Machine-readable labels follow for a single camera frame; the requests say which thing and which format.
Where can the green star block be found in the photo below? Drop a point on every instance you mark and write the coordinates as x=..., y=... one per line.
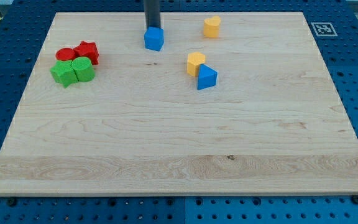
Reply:
x=63, y=73

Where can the yellow heart block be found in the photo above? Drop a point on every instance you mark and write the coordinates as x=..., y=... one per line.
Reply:
x=211, y=27

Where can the blue triangle block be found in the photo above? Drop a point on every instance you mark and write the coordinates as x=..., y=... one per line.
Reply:
x=207, y=77

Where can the green cylinder block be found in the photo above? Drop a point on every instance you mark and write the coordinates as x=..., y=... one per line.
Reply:
x=83, y=69

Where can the red star block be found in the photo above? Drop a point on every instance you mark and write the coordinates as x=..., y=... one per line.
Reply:
x=88, y=49

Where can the yellow hexagon block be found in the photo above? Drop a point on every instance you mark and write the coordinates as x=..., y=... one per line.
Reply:
x=194, y=60

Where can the white fiducial marker tag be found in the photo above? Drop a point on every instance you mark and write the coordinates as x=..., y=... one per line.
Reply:
x=324, y=29

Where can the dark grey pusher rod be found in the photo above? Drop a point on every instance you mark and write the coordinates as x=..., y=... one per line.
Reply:
x=152, y=13

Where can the blue cube block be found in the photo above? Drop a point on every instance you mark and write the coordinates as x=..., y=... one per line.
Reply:
x=154, y=38

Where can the wooden board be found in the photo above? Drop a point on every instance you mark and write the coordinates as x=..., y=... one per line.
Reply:
x=273, y=124

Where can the red cylinder block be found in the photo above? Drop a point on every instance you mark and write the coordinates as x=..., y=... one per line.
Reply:
x=65, y=54

